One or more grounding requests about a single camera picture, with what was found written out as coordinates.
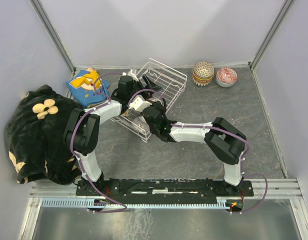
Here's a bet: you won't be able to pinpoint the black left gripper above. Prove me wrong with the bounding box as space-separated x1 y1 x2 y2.
128 74 163 102

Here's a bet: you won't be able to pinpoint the white wire dish rack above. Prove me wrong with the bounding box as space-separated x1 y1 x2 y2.
111 58 188 143

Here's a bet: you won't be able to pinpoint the yellow sun pattern bowl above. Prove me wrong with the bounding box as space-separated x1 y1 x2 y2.
192 73 214 85

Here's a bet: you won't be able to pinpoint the white bowl teal leaf pattern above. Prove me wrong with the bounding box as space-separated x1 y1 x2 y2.
193 80 210 87

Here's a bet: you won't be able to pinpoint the maroon tile pattern bowl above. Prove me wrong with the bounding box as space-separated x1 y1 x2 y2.
193 61 215 79

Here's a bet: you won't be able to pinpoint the white bowl teal floral pattern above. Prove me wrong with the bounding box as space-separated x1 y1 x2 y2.
216 67 238 84

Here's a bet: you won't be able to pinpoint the plain white ribbed bowl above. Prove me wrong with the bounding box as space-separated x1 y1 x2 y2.
216 78 236 88

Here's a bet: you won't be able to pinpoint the white bowl red lattice pattern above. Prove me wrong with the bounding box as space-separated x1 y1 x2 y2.
148 97 160 103

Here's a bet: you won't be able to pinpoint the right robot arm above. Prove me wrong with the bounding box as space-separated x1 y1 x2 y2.
141 104 250 196

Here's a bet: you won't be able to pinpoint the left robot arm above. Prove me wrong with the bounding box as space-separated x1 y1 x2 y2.
62 74 162 195

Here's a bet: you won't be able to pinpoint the grey striped bowl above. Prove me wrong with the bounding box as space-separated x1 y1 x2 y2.
132 116 150 134

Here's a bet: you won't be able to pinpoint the black plush flower blanket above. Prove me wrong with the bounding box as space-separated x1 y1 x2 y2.
4 84 83 185

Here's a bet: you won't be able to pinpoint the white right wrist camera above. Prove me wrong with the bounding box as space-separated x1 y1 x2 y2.
128 95 152 112

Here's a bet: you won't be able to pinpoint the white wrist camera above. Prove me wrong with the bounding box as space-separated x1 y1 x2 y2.
128 95 152 112
122 68 139 82

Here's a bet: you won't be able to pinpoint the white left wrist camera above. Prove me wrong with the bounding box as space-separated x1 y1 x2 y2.
122 68 139 82

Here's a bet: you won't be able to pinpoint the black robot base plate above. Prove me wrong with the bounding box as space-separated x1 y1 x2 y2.
75 177 255 204

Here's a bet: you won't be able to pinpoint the aluminium frame rails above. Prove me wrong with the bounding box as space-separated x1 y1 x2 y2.
18 0 308 240

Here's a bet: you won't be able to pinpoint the light blue cable duct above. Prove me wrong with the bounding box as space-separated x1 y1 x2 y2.
41 196 231 208

